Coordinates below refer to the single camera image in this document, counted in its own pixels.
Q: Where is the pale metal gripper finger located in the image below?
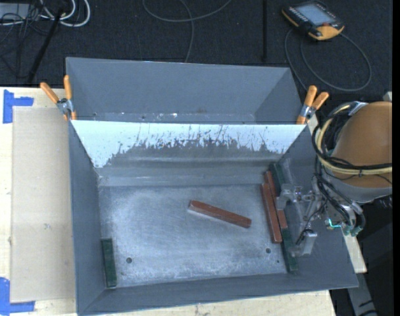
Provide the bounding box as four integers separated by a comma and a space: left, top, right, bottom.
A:
289, 229, 318, 258
276, 183, 308, 211

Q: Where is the dark green flat block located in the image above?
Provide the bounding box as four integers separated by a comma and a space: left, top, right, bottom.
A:
100, 238, 118, 288
280, 227, 299, 273
268, 163, 287, 198

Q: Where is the red-brown flat block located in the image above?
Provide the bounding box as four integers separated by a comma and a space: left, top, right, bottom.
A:
260, 182, 283, 244
264, 171, 288, 230
187, 199, 253, 229

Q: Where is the grey metal bin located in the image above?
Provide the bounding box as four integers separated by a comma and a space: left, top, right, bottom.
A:
64, 57, 359, 316

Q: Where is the pale wood flat board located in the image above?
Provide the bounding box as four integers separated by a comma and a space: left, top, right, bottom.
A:
9, 106, 76, 304

